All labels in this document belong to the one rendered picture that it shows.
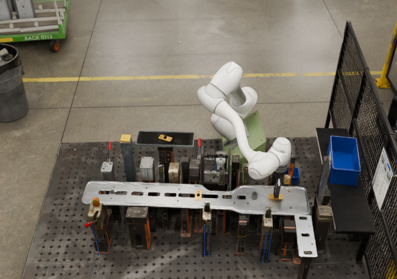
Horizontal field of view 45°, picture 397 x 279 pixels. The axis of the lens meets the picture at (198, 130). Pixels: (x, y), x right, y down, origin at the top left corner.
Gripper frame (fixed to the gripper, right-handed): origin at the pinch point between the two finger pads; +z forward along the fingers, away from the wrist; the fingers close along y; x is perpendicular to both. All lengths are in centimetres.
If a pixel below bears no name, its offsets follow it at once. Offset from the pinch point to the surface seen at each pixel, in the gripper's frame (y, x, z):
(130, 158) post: -31, -94, 4
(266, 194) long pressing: -2.9, -5.6, 5.4
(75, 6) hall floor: -452, -258, 99
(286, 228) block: 20.6, 5.3, 7.7
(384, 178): 13, 55, -28
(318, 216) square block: 15.8, 23.3, 2.1
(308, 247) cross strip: 35.0, 15.9, 6.0
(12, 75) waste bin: -188, -243, 46
